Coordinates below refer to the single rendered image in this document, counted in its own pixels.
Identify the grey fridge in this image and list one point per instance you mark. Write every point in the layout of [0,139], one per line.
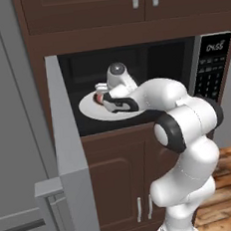
[11,124]

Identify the brown tall cupboard frame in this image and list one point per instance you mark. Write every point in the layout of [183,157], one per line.
[113,34]

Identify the pink brown marshmallow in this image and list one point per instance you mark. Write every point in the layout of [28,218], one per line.
[97,98]

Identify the black microwave oven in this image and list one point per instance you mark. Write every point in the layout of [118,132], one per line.
[213,68]

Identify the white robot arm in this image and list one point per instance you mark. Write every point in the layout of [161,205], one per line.
[188,120]

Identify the grey microwave door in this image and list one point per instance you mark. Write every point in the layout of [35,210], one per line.
[69,152]

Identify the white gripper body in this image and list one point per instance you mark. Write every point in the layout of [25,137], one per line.
[102,87]

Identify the white round microwave plate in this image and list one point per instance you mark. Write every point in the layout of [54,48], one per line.
[91,112]

